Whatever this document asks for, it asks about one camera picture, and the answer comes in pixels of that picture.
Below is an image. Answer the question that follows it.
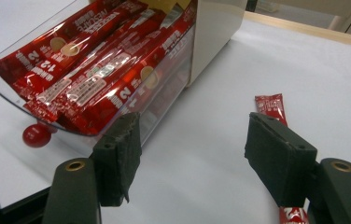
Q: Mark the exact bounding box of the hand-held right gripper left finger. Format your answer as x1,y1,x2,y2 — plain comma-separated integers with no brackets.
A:
42,111,143,224

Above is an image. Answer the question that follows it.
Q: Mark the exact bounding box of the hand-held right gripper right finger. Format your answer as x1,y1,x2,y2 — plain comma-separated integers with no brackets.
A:
244,111,351,224

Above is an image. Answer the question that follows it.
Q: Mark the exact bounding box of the red drink sachet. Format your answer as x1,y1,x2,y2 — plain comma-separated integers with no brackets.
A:
254,92,310,224

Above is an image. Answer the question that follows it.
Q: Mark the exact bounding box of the clear plastic drawer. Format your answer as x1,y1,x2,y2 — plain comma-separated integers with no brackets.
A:
0,0,197,157

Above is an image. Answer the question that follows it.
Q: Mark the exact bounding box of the pile of red packets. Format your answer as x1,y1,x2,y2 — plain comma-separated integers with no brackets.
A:
0,0,198,137

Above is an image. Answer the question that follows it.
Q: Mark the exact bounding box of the wooden table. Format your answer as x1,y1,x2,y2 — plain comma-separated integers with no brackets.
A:
243,10,351,51

